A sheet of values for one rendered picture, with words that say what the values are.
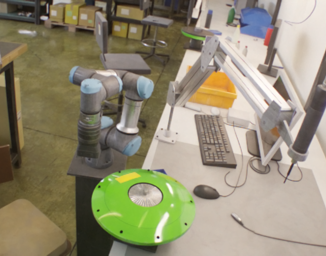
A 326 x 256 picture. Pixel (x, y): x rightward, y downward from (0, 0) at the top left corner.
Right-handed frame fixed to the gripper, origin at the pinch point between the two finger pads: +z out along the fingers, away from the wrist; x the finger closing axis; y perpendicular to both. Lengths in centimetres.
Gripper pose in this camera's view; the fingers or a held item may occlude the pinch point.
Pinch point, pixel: (89, 164)
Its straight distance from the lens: 116.8
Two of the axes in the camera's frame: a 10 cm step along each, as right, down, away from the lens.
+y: -0.3, 5.3, -8.5
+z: -1.4, 8.4, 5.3
